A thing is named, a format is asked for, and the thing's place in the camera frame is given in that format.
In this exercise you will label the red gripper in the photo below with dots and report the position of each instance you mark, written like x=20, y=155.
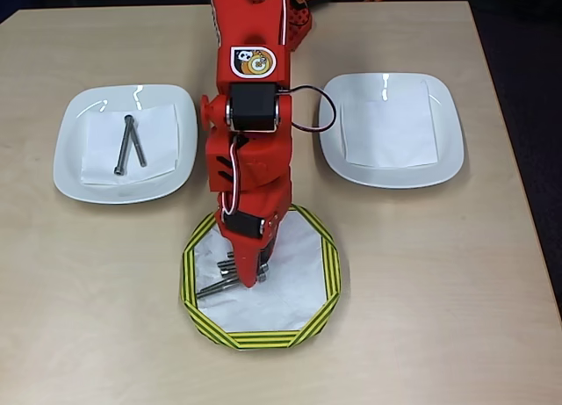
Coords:
x=244, y=243

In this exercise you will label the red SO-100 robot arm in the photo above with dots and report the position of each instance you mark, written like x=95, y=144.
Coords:
x=237, y=23

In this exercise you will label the yellow green striped paper bowl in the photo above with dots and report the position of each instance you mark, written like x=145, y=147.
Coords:
x=331, y=269

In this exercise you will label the white paper napkin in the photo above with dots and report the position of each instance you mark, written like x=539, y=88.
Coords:
x=386, y=128

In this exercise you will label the white square plate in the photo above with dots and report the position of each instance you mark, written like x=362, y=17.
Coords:
x=70, y=168
x=450, y=137

